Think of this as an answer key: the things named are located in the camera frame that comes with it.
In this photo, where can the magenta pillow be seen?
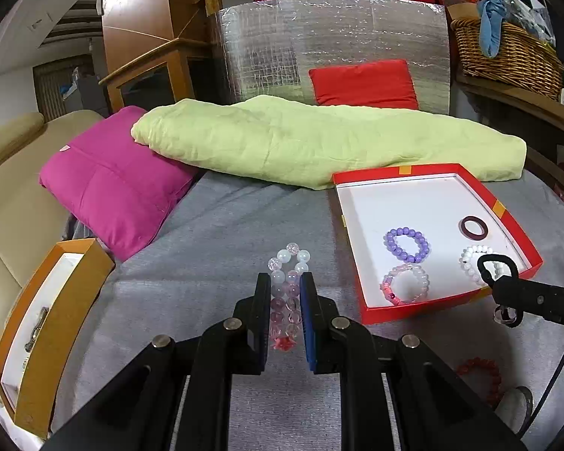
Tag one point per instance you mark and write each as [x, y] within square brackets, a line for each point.
[113, 183]

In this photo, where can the clear plastic bag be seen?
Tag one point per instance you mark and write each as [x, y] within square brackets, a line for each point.
[526, 4]

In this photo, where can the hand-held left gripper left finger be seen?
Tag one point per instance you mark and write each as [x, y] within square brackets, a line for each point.
[264, 324]

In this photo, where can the grey blanket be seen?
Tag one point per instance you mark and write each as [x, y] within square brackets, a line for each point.
[216, 253]

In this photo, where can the light green blanket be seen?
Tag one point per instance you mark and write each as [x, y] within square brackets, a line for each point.
[310, 141]

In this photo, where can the red cushion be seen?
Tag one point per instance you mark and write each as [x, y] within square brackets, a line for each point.
[362, 82]

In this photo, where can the dark red bangle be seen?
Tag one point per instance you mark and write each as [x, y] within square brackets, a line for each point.
[463, 228]

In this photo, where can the wooden shelf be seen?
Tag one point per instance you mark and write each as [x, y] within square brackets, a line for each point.
[521, 103]

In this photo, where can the silver foil insulation panel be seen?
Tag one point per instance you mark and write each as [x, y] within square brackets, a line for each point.
[263, 47]

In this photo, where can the beige leather sofa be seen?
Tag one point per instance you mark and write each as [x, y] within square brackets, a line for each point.
[14, 188]

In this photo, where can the blue cloth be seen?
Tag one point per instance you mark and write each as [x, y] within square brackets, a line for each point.
[491, 23]

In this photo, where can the grey appliance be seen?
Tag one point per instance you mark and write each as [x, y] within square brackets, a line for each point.
[82, 91]

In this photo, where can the grey bangle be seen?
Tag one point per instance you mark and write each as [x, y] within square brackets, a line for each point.
[521, 397]

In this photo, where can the wicker basket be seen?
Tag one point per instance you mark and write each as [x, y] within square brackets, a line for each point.
[512, 61]

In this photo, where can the red shallow box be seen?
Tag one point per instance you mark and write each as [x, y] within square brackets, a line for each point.
[427, 197]

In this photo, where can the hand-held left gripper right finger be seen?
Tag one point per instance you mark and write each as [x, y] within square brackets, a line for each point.
[308, 324]

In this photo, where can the orange cardboard box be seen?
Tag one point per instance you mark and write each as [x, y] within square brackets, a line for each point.
[70, 300]

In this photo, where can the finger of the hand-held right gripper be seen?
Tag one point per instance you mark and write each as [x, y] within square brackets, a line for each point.
[540, 300]

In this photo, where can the wooden cabinet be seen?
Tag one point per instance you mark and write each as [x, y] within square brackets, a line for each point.
[136, 9]

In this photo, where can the white cloth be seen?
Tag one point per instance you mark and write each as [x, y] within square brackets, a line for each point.
[4, 423]

